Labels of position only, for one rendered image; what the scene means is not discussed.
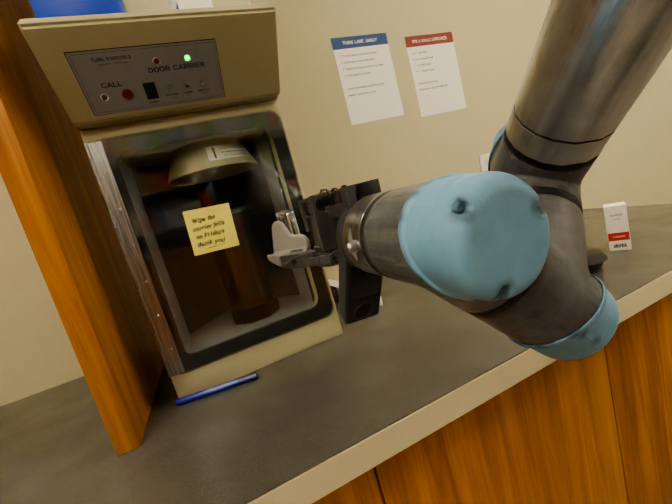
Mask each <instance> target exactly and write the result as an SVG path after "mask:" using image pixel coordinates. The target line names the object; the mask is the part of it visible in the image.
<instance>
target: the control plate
mask: <svg viewBox="0 0 672 504"><path fill-rule="evenodd" d="M63 53H64V55H65V57H66V59H67V61H68V63H69V65H70V67H71V69H72V71H73V73H74V75H75V77H76V79H77V81H78V83H79V85H80V87H81V89H82V91H83V93H84V95H85V97H86V99H87V101H88V103H89V105H90V107H91V109H92V111H93V113H94V115H95V116H99V115H105V114H112V113H119V112H126V111H132V110H139V109H146V108H152V107H159V106H166V105H173V104H179V103H186V102H193V101H199V100H206V99H213V98H220V97H225V92H224V86H223V80H222V75H221V69H220V63H219V58H218V52H217V47H216V41H215V39H204V40H193V41H182V42H172V43H161V44H150V45H139V46H128V47H117V48H107V49H96V50H85V51H74V52H63ZM185 54H189V55H190V56H191V60H190V61H188V62H187V61H185V60H184V58H183V56H184V55H185ZM154 57H158V58H159V59H160V61H161V63H160V64H159V65H155V64H154V63H153V61H152V59H153V58H154ZM201 80H205V82H206V84H205V85H204V86H202V85H200V81H201ZM150 82H154V83H155V87H156V90H157V93H158V96H159V98H156V99H149V100H148V98H147V95H146V93H145V90H144V87H143V83H150ZM185 82H188V83H189V84H190V87H188V88H186V87H184V83H185ZM168 84H172V85H173V88H174V89H172V90H169V89H168V88H167V85H168ZM125 89H128V90H130V91H132V93H133V98H132V99H125V98H124V97H123V96H122V91H123V90H125ZM103 93H104V94H107V95H108V96H109V99H108V100H107V101H104V100H102V99H101V98H100V95H101V94H103Z"/></svg>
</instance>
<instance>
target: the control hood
mask: <svg viewBox="0 0 672 504"><path fill-rule="evenodd" d="M17 24H18V27H19V29H20V30H21V32H22V34H23V36H24V38H25V39H26V41H27V43H28V45H29V47H30V48H31V50H32V52H33V54H34V56H35V57H36V59H37V61H38V63H39V65H40V66H41V68H42V70H43V72H44V74H45V75H46V77H47V79H48V81H49V83H50V84H51V86H52V88H53V90H54V91H55V93H56V95H57V97H58V99H59V100H60V102H61V104H62V106H63V108H64V109H65V111H66V113H67V115H68V117H69V118H70V120H71V122H72V124H73V125H74V126H76V127H77V128H79V129H80V130H81V129H88V128H94V127H100V126H106V125H113V124H119V123H125V122H132V121H138V120H144V119H151V118H157V117H163V116H170V115H176V114H182V113H189V112H195V111H201V110H207V109H214V108H220V107H226V106H233V105H239V104H245V103H252V102H258V101H264V100H271V99H277V97H278V95H279V93H280V81H279V62H278V42H277V23H276V8H275V5H273V4H272V3H270V4H254V5H238V6H222V7H206V8H190V9H174V10H158V11H142V12H126V13H110V14H94V15H78V16H62V17H46V18H30V19H19V22H17ZM204 39H215V41H216V47H217V52H218V58H219V63H220V69H221V75H222V80H223V86H224V92H225V97H220V98H213V99H206V100H199V101H193V102H186V103H179V104H173V105H166V106H159V107H152V108H146V109H139V110H132V111H126V112H119V113H112V114H105V115H99V116H95V115H94V113H93V111H92V109H91V107H90V105H89V103H88V101H87V99H86V97H85V95H84V93H83V91H82V89H81V87H80V85H79V83H78V81H77V79H76V77H75V75H74V73H73V71H72V69H71V67H70V65H69V63H68V61H67V59H66V57H65V55H64V53H63V52H74V51H85V50H96V49H107V48H117V47H128V46H139V45H150V44H161V43H172V42H182V41H193V40H204Z"/></svg>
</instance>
